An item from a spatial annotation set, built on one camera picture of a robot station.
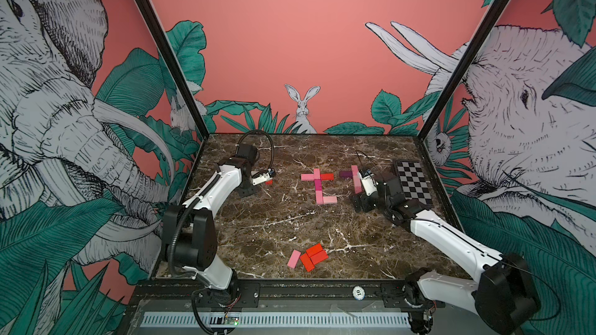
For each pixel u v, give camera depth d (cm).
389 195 63
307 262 80
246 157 71
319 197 95
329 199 96
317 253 82
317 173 105
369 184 76
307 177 104
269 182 101
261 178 80
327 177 105
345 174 107
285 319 70
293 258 82
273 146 115
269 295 75
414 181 100
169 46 88
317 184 101
